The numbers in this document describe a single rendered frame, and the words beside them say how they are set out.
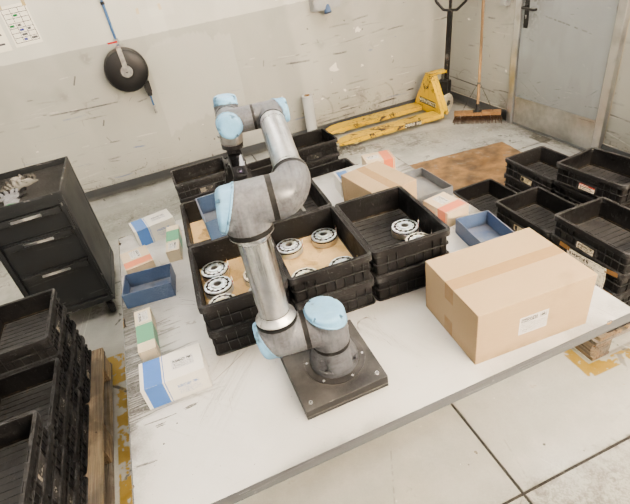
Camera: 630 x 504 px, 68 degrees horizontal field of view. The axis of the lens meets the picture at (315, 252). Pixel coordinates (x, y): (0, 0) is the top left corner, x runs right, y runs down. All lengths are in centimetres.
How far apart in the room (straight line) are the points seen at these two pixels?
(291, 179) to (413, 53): 462
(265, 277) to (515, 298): 72
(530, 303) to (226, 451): 96
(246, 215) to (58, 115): 391
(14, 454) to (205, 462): 86
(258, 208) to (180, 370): 67
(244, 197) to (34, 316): 181
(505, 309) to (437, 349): 27
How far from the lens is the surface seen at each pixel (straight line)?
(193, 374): 154
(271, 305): 124
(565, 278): 156
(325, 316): 130
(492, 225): 211
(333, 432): 139
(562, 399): 241
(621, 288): 239
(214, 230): 156
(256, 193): 109
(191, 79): 484
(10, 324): 276
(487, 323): 143
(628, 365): 264
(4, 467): 208
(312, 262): 175
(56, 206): 295
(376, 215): 199
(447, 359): 154
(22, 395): 248
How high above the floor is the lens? 184
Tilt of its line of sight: 34 degrees down
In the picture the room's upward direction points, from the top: 10 degrees counter-clockwise
